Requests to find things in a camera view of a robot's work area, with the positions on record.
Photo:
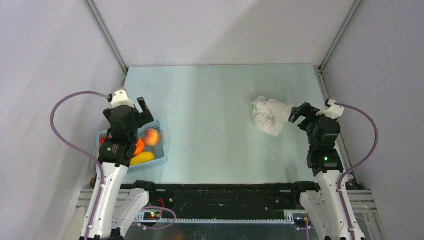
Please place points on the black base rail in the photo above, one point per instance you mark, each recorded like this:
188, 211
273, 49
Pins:
226, 202

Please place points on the white plastic bag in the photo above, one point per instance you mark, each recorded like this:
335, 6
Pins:
270, 115

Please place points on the aluminium frame post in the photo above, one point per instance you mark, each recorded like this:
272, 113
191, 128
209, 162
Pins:
107, 36
351, 14

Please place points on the fake yellow mango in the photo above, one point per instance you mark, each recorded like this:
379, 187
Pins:
142, 157

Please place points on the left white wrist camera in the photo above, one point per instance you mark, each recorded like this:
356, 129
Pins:
120, 98

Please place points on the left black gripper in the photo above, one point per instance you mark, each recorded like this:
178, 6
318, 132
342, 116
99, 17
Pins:
145, 117

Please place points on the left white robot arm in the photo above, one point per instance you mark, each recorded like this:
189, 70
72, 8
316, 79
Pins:
103, 221

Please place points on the left aluminium frame post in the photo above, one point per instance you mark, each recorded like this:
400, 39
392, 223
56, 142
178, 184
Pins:
107, 36

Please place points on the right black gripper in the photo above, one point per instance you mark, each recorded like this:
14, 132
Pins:
305, 110

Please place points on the fake red apple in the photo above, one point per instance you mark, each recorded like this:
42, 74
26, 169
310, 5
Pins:
102, 140

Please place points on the fake orange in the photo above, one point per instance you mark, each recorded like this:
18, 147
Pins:
140, 146

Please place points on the light blue plastic basket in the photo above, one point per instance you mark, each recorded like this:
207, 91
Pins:
155, 159

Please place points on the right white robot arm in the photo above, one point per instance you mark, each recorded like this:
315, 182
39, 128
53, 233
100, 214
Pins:
325, 200

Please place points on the fake peach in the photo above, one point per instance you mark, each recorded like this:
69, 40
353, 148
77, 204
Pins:
152, 137

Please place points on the right aluminium frame post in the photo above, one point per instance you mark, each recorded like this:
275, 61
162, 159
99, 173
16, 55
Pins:
351, 14

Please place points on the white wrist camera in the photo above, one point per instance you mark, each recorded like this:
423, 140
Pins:
332, 111
120, 98

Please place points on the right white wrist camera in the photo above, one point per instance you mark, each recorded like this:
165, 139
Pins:
332, 111

